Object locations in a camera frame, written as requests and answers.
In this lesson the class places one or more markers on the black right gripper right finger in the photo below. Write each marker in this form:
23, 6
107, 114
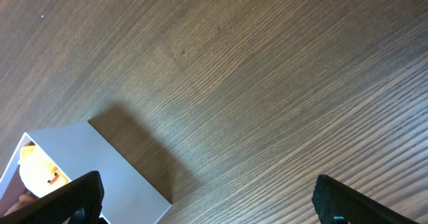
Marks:
335, 202

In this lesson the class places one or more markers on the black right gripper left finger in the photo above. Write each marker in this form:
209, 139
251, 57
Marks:
79, 201

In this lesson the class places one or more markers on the white plush duck yellow bag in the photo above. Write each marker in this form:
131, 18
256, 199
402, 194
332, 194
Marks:
38, 172

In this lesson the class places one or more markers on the brown plush toy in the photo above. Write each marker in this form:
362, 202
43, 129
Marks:
23, 201

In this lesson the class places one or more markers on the white box pink inside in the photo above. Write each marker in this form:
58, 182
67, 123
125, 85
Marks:
78, 149

